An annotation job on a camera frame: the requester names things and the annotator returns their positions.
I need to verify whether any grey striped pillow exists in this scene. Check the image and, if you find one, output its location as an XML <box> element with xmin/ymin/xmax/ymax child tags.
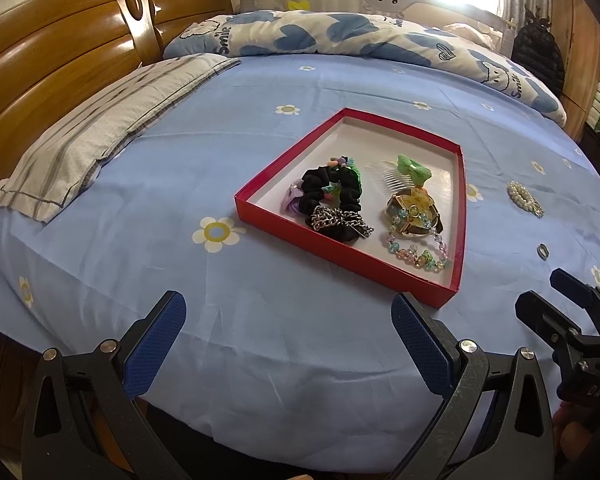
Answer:
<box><xmin>0</xmin><ymin>55</ymin><xmax>243</xmax><ymax>224</ymax></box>

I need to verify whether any black scrunchie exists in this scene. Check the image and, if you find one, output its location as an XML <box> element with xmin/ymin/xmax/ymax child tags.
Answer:
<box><xmin>299</xmin><ymin>164</ymin><xmax>377</xmax><ymax>245</ymax></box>

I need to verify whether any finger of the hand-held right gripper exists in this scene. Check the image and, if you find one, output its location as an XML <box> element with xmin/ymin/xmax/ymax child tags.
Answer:
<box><xmin>550</xmin><ymin>268</ymin><xmax>600</xmax><ymax>332</ymax></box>
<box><xmin>515</xmin><ymin>290</ymin><xmax>587</xmax><ymax>362</ymax></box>

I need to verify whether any clear plastic hair comb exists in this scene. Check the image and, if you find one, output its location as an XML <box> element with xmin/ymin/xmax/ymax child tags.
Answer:
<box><xmin>366</xmin><ymin>160</ymin><xmax>406</xmax><ymax>195</ymax></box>

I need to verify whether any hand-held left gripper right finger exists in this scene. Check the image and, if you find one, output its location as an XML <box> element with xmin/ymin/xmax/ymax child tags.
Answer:
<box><xmin>390</xmin><ymin>291</ymin><xmax>554</xmax><ymax>480</ymax></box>

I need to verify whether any gold round hair clip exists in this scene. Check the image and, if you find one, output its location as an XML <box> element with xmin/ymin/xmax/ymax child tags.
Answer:
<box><xmin>382</xmin><ymin>190</ymin><xmax>444</xmax><ymax>239</ymax></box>

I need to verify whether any wooden bed headboard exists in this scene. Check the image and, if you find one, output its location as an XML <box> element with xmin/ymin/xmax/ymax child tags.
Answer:
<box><xmin>0</xmin><ymin>0</ymin><xmax>233</xmax><ymax>193</ymax></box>

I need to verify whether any pastel bead bracelet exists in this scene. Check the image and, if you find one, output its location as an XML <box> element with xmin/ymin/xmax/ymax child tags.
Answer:
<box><xmin>382</xmin><ymin>210</ymin><xmax>454</xmax><ymax>274</ymax></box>

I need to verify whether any person's right hand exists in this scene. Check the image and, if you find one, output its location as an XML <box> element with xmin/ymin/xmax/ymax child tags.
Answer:
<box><xmin>551</xmin><ymin>406</ymin><xmax>590</xmax><ymax>462</ymax></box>

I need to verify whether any wooden wardrobe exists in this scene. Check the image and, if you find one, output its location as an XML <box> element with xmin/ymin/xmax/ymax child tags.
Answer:
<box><xmin>549</xmin><ymin>0</ymin><xmax>600</xmax><ymax>128</ymax></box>

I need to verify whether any purple hair clip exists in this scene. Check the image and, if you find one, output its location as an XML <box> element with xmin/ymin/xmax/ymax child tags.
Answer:
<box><xmin>281</xmin><ymin>179</ymin><xmax>312</xmax><ymax>214</ymax></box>

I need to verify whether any pearl hair clip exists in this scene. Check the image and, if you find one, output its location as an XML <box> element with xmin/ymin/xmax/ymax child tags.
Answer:
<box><xmin>507</xmin><ymin>180</ymin><xmax>546</xmax><ymax>219</ymax></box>

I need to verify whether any green braided hair tie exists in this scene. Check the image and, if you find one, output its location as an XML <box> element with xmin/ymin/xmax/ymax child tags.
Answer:
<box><xmin>344</xmin><ymin>162</ymin><xmax>365</xmax><ymax>197</ymax></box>

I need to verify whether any green hair tie with charm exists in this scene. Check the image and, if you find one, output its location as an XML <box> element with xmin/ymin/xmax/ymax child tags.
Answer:
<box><xmin>396</xmin><ymin>154</ymin><xmax>435</xmax><ymax>196</ymax></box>

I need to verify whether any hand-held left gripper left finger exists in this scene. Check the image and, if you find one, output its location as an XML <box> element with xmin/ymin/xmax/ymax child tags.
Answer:
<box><xmin>20</xmin><ymin>289</ymin><xmax>191</xmax><ymax>480</ymax></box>

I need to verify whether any red shallow cardboard box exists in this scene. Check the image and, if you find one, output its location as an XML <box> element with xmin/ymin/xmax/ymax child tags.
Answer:
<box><xmin>234</xmin><ymin>107</ymin><xmax>468</xmax><ymax>309</ymax></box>

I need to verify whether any black puffer jacket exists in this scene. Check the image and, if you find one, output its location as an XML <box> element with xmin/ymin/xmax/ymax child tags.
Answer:
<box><xmin>510</xmin><ymin>4</ymin><xmax>567</xmax><ymax>98</ymax></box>

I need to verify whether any blue white printed quilt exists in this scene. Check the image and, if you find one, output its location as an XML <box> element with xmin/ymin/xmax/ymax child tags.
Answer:
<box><xmin>161</xmin><ymin>9</ymin><xmax>568</xmax><ymax>128</ymax></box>

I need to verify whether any silver chain bracelet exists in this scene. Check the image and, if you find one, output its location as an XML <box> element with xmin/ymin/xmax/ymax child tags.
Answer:
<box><xmin>310</xmin><ymin>205</ymin><xmax>377</xmax><ymax>241</ymax></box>

